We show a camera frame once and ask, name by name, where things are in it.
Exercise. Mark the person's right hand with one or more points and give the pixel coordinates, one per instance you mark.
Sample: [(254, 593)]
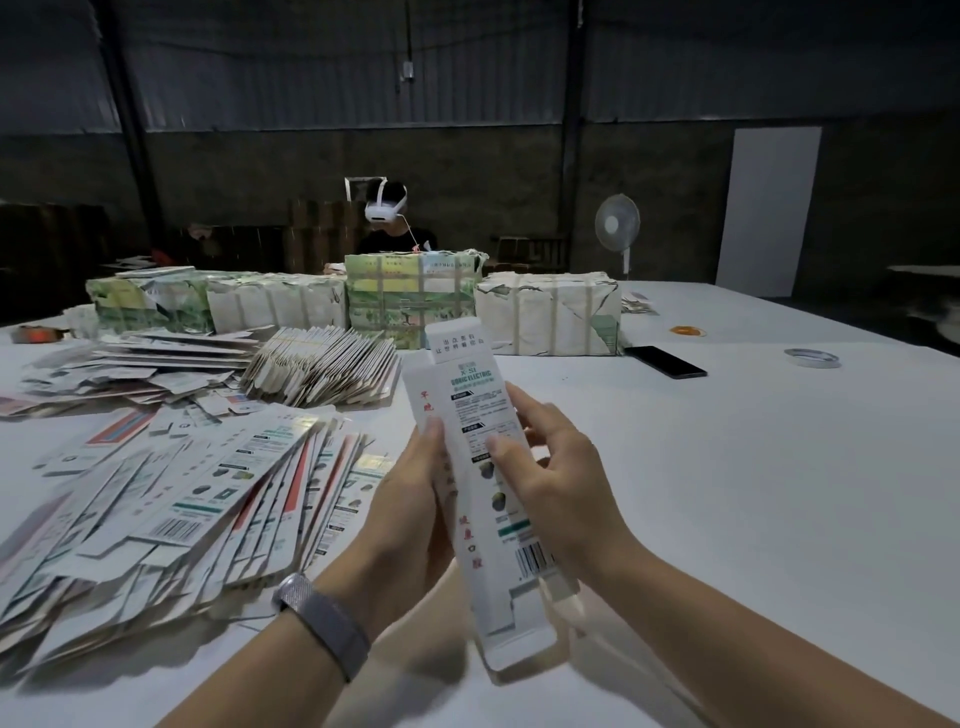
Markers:
[(570, 503)]

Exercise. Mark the person's left hand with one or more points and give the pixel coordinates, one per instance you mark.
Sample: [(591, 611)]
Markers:
[(405, 540)]

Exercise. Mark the white toothbrush carton box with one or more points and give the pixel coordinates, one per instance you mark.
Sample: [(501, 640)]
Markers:
[(465, 390)]

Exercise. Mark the fanned stack of white cartons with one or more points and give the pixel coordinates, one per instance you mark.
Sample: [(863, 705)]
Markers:
[(323, 368)]

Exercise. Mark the pile of cartons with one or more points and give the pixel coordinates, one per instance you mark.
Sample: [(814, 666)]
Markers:
[(165, 503)]

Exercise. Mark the person's left forearm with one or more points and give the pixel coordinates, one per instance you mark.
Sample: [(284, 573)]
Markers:
[(255, 683)]

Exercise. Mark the person's right forearm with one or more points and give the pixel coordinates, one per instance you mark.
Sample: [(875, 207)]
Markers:
[(765, 660)]

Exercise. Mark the grey band wristwatch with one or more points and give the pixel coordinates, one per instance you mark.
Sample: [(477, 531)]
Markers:
[(323, 623)]

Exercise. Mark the black smartphone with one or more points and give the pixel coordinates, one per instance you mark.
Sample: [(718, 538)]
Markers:
[(665, 362)]

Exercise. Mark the small orange tape roll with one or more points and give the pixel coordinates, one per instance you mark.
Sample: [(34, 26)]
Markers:
[(686, 330)]

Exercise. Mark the small white paper stack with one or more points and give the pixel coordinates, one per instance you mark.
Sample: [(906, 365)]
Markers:
[(638, 303)]

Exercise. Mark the green printed wrapped bundle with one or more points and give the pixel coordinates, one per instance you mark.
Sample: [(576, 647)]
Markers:
[(398, 297)]

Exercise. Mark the dark wooden chair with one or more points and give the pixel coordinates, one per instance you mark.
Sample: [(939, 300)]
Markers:
[(528, 252)]

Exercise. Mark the white tape roll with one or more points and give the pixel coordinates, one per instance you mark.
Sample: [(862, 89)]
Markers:
[(791, 357)]

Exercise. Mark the white standing fan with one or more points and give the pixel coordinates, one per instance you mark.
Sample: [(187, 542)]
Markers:
[(618, 222)]

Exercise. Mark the row of white wrapped bundles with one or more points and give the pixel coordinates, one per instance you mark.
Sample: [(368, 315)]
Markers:
[(210, 300)]

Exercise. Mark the stack of brown cartons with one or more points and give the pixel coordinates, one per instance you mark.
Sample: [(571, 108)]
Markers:
[(323, 237)]

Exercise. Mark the white board panel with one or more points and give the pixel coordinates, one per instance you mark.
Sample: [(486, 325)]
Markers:
[(768, 210)]

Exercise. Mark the cluttered side table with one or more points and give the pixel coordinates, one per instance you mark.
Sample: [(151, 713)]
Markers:
[(930, 293)]

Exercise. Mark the small red tape roll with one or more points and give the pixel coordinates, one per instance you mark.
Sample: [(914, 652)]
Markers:
[(38, 333)]

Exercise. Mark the white head-mounted camera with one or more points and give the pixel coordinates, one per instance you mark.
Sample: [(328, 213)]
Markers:
[(383, 210)]

